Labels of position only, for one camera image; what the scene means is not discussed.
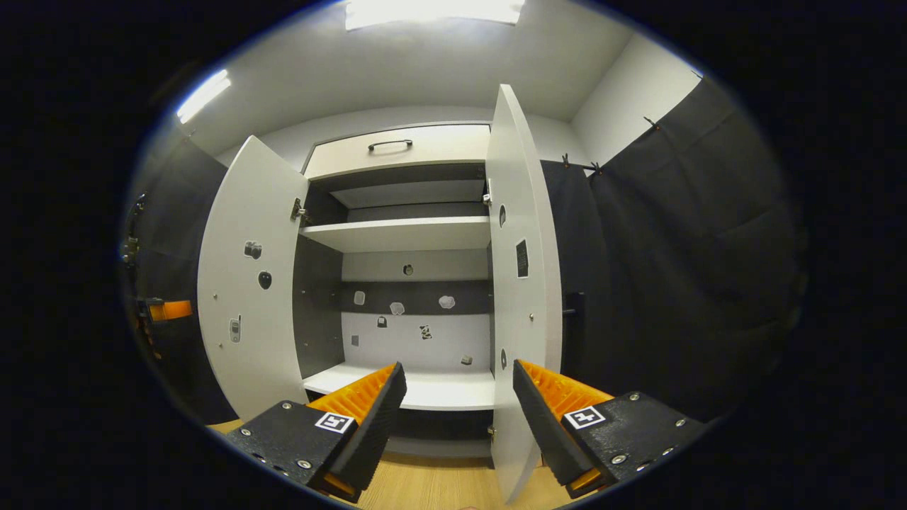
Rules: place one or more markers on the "white cabinet shelf board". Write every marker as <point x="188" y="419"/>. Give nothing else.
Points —
<point x="397" y="234"/>
<point x="446" y="393"/>

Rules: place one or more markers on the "wide ceiling light panel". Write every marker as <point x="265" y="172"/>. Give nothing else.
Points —
<point x="432" y="10"/>

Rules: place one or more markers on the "long ceiling light strip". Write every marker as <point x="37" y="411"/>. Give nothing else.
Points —
<point x="204" y="95"/>

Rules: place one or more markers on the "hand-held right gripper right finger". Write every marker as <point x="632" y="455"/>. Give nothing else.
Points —
<point x="542" y="425"/>

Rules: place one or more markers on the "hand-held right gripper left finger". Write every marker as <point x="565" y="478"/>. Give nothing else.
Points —
<point x="375" y="432"/>

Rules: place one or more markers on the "white cabinet door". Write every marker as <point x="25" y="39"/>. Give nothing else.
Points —
<point x="241" y="212"/>
<point x="514" y="177"/>

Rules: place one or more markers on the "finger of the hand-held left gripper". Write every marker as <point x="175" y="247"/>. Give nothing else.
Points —
<point x="173" y="310"/>

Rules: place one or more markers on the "black backdrop cloth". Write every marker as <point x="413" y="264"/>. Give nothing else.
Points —
<point x="673" y="248"/>

